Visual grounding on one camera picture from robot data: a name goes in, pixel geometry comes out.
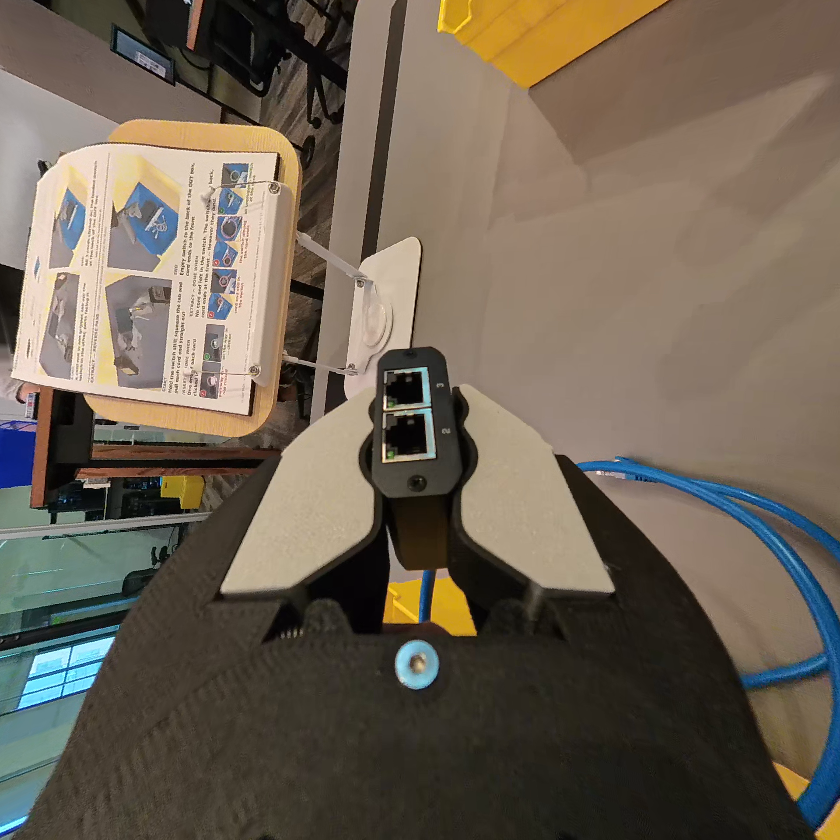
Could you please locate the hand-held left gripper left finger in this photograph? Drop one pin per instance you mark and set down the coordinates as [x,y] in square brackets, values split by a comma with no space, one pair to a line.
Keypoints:
[308,512]

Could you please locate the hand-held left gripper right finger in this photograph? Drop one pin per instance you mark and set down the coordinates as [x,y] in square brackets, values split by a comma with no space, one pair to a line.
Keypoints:
[525,518]

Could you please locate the yellow plastic bin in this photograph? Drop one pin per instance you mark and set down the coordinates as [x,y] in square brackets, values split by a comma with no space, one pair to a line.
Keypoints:
[453,610]
[525,39]

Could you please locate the black ethernet splitter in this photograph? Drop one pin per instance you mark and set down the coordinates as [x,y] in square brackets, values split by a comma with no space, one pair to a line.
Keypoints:
[443,420]

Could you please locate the small yellow bin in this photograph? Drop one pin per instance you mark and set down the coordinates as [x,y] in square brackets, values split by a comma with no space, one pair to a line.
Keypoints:
[182,492]

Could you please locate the printed instruction sheet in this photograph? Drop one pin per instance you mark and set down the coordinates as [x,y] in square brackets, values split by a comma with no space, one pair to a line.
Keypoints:
[164,275]

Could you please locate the dark wooden desk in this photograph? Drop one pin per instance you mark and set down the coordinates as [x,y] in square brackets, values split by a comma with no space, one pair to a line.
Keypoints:
[39,446]

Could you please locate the blue plastic bin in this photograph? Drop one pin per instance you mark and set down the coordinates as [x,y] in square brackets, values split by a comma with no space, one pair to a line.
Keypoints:
[13,459]

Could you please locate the black wall sign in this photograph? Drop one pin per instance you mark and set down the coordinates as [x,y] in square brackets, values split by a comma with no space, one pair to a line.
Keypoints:
[144,56]

